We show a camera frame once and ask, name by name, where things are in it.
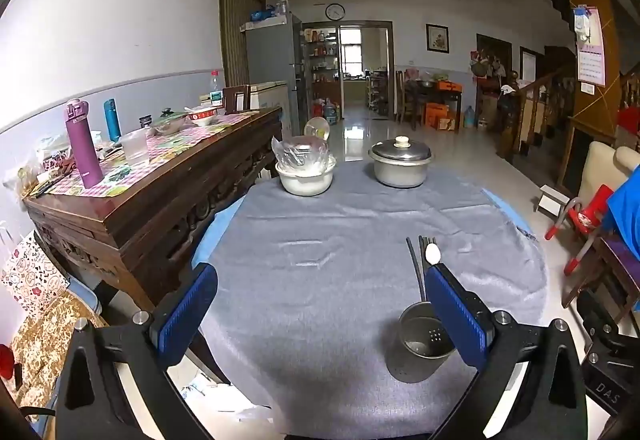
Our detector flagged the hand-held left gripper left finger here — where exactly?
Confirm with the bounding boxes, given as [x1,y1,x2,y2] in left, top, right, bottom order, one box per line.
[55,263,219,440]

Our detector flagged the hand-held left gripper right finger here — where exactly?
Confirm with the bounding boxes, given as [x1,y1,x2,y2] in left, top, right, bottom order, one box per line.
[425,264,588,440]

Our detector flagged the perforated metal utensil holder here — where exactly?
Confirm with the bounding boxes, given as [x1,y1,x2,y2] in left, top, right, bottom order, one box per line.
[385,301,458,383]

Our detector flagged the bundle of dark chopsticks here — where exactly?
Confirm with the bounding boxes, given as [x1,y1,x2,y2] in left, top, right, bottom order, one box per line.
[406,235,438,303]

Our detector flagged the blue table cover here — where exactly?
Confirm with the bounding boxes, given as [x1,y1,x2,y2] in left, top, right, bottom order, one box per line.
[191,190,531,281]

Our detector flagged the dark wooden chair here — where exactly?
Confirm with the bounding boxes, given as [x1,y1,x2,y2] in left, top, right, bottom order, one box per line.
[562,235,640,326]

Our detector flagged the carved wooden sideboard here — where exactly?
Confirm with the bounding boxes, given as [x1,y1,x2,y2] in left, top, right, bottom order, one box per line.
[22,106,285,316]

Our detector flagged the grey tablecloth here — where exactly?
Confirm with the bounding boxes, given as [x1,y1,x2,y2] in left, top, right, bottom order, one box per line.
[192,160,548,436]

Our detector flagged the red plastic chair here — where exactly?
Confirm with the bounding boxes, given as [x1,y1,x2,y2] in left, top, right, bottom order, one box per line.
[544,184,616,276]

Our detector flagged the golden floral cloth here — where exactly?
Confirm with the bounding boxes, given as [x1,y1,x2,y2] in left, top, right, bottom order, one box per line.
[7,292,106,421]

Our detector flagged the person's blue jacket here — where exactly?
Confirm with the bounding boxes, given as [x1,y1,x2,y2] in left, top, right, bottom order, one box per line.
[602,162,640,261]

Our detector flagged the aluminium pot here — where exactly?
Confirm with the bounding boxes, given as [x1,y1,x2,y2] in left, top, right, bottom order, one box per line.
[372,155,431,188]

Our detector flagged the white stool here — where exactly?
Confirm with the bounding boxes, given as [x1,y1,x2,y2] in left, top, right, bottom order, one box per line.
[532,185,571,218]

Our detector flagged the white patterned cloth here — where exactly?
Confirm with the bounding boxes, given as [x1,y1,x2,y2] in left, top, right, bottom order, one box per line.
[0,230,71,318]

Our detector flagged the aluminium pot lid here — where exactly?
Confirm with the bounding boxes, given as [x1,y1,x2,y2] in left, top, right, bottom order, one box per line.
[369,136,433,165]

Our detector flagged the floral checkered cloth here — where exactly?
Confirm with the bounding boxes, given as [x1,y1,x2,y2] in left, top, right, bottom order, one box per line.
[30,111,261,198]

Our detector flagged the clear plastic container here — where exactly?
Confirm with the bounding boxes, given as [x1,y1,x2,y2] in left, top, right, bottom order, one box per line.
[120,127,151,166]

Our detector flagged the white basin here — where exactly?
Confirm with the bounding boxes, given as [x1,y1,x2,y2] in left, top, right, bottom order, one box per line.
[275,156,337,197]

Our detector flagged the glass lidded bowl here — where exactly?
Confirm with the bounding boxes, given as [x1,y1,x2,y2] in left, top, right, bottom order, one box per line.
[151,108,188,136]

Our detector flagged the beige armchair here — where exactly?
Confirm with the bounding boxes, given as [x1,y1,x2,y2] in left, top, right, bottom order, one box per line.
[577,140,640,216]

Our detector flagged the purple thermos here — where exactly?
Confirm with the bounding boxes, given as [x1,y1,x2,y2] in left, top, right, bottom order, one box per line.
[63,99,104,188]

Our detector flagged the clear plastic bag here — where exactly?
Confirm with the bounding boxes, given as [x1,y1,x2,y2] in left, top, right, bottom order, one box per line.
[271,135,331,171]

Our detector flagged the red and white bowl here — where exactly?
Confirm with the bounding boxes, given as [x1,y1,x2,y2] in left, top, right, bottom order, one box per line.
[185,106,221,127]

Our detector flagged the wooden stair railing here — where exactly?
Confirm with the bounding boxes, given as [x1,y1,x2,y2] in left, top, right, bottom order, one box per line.
[497,65,576,166]

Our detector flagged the orange box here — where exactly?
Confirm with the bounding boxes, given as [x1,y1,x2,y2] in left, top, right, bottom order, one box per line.
[425,102,451,126]

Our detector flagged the teal bottle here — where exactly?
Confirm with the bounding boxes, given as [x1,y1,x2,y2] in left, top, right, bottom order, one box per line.
[103,98,122,143]

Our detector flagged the plastic food bags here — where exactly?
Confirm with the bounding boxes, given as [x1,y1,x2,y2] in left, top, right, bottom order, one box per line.
[5,135,76,196]

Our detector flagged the brown wooden chair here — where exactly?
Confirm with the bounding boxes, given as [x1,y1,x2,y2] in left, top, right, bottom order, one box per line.
[222,84,252,116]

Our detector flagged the dark wooden table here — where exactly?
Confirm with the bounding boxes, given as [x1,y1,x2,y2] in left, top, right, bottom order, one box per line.
[402,79,463,131]

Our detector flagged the red capped water bottle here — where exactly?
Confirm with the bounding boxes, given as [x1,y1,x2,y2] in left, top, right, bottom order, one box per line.
[208,69,224,108]

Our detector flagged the white chest freezer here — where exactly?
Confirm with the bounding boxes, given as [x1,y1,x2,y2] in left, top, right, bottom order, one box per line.
[200,80,291,113]

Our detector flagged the grey refrigerator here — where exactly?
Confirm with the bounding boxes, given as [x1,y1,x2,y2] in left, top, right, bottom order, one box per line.
[244,12,307,123]

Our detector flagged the framed picture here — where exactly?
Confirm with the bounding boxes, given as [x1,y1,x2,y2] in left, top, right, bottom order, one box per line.
[425,23,450,54]

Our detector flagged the pantry shelf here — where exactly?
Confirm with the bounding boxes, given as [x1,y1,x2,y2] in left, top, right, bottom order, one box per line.
[302,27,341,121]

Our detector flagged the wall calendar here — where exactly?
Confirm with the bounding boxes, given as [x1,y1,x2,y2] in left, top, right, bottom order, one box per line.
[574,6,607,87]

